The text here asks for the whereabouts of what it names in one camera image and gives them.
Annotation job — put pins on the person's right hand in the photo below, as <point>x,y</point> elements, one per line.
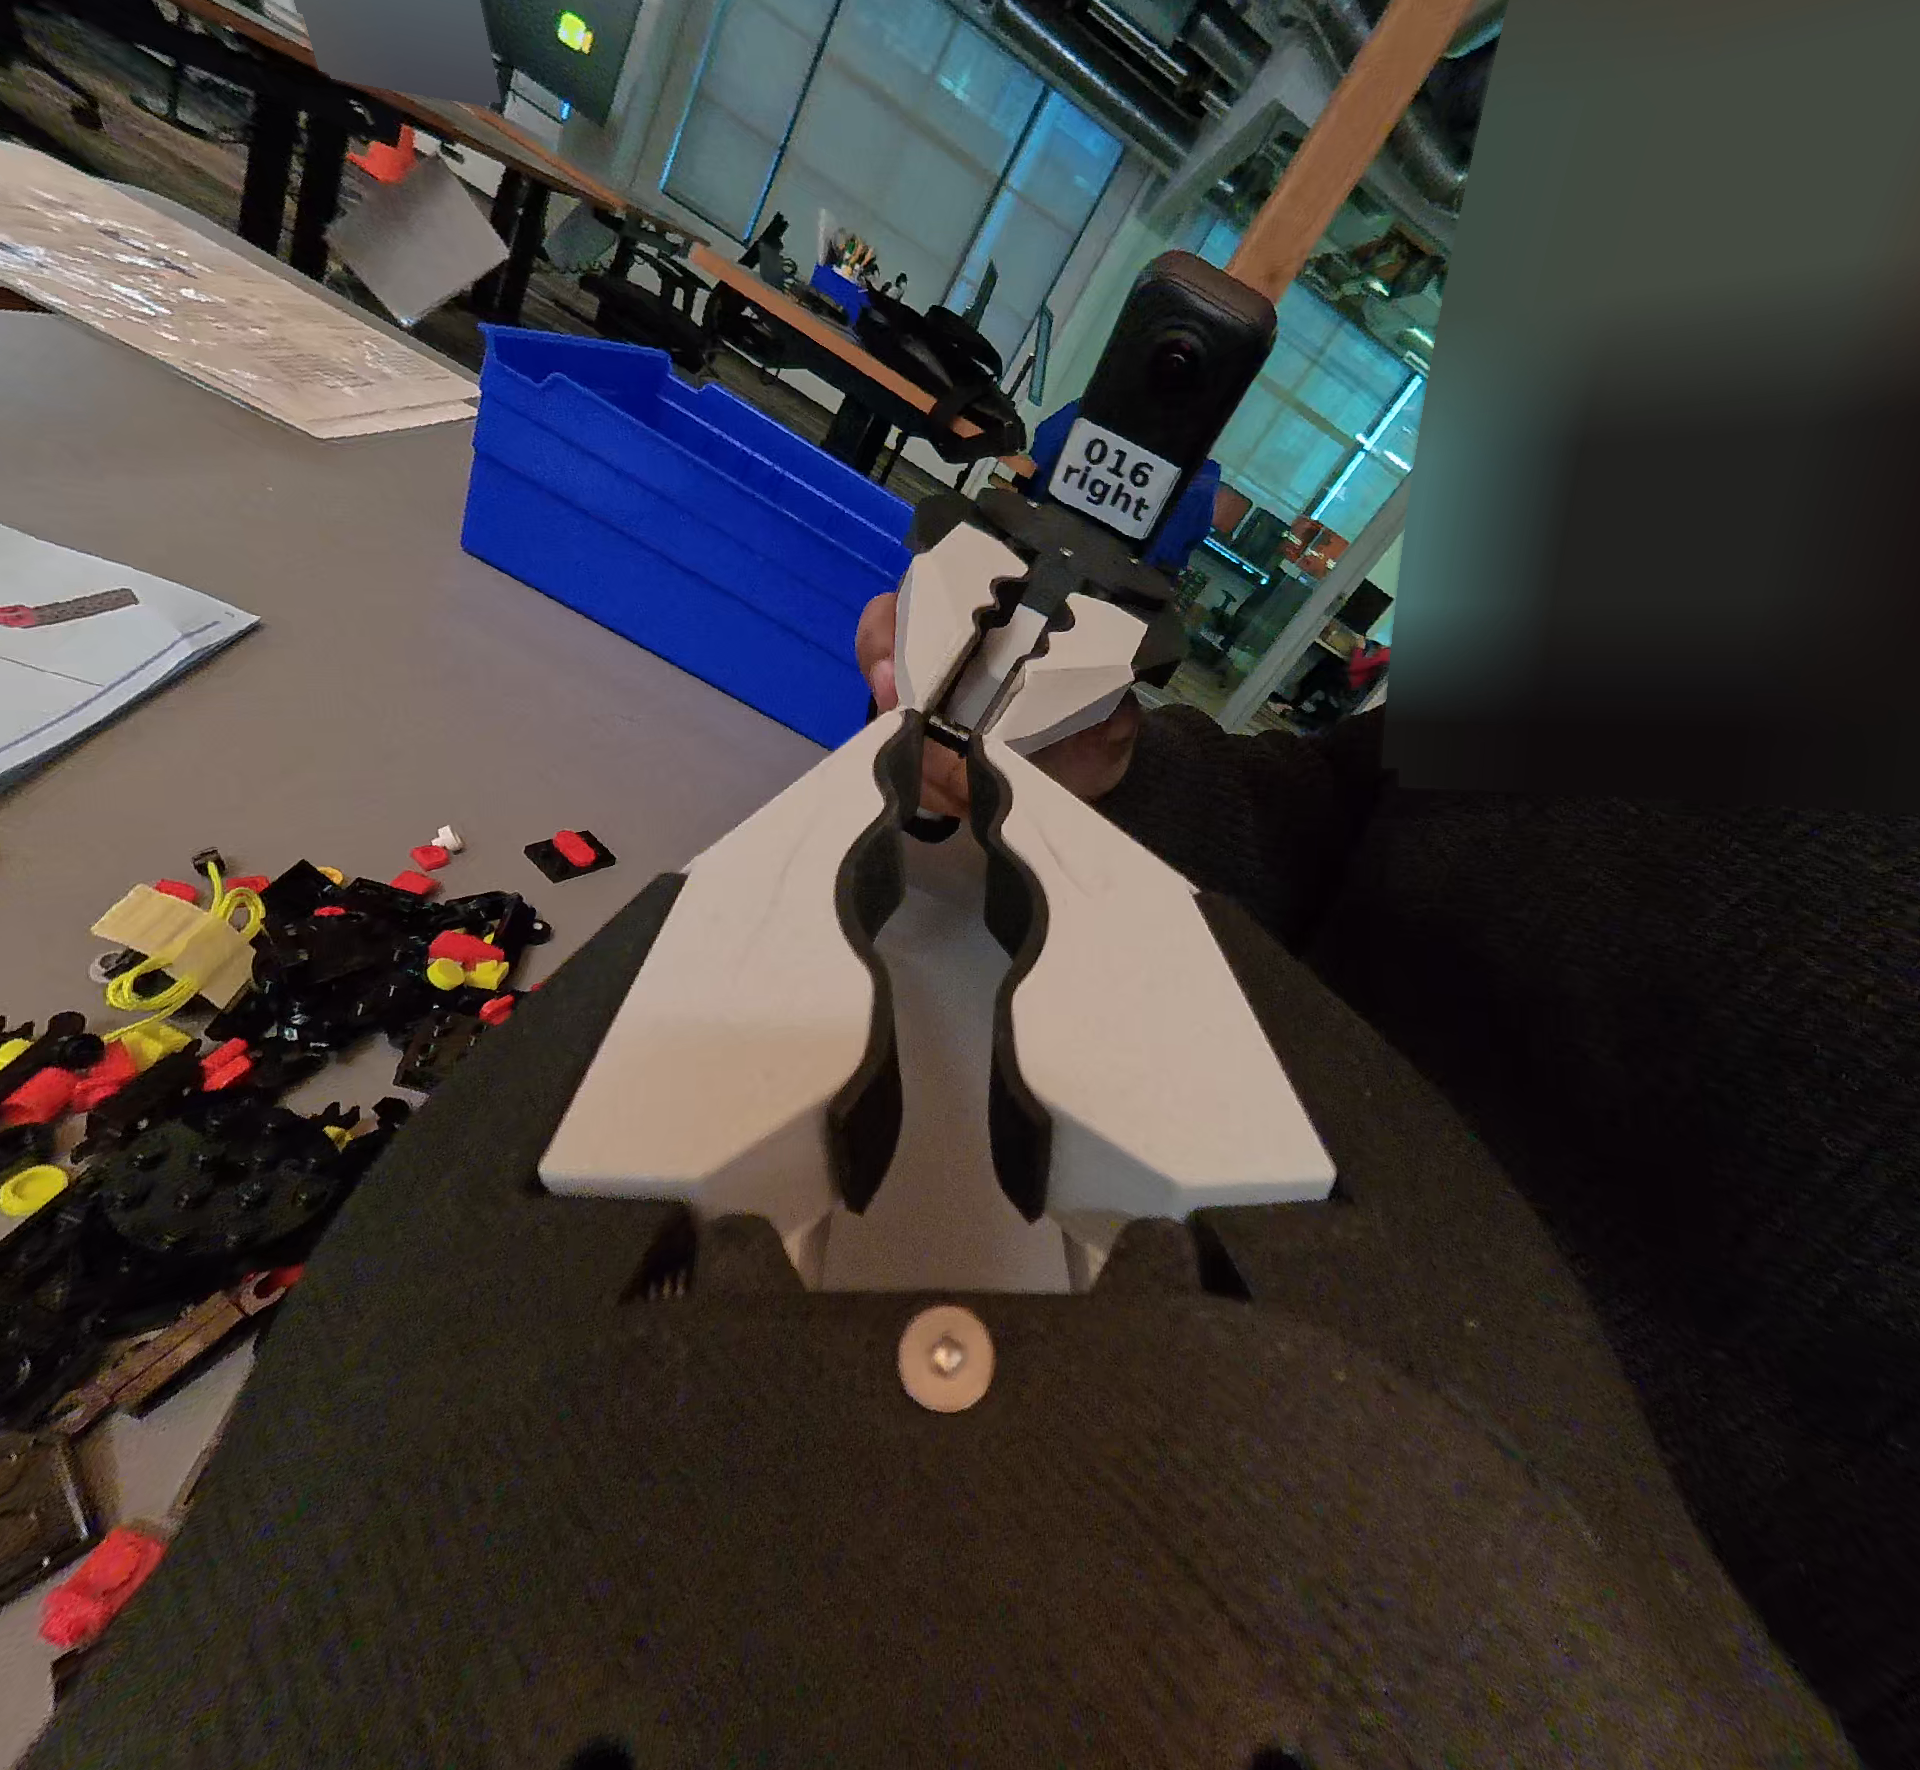
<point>1104,752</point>

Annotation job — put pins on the wooden beam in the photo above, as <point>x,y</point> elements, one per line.
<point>1394,59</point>

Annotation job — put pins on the silver air duct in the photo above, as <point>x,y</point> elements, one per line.
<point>1381,31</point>

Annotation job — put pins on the black round lego plate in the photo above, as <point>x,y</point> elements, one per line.
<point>210,1186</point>

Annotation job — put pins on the grey panel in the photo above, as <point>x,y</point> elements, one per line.
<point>420,244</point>

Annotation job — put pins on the pile of lego pieces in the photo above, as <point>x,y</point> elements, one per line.
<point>300,989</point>

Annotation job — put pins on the lego instruction booklet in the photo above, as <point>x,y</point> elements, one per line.
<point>91,662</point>

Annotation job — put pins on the black lego plate with red piece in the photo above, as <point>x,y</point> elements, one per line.
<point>577,863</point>

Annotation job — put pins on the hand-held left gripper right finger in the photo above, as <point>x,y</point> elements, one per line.
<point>1170,1051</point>

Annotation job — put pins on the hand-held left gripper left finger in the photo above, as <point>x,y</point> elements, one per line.
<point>707,1035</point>

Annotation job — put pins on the red studded lego brick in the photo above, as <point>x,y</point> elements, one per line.
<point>103,1588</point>

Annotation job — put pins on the long wooden desk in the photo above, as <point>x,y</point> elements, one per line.
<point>224,23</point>

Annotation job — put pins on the blue pen holder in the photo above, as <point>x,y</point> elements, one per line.
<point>842,267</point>

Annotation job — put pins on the small red object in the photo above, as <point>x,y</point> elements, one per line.
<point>384,157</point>

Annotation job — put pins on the blue plastic bin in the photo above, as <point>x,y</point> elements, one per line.
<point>644,555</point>

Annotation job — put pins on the wooden desk with clutter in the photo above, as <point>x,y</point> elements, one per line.
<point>840,337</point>

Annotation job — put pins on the small black lego piece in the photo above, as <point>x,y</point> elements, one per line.
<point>948,729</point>

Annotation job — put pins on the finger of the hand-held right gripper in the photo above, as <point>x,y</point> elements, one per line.
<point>1104,662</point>
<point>939,614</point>

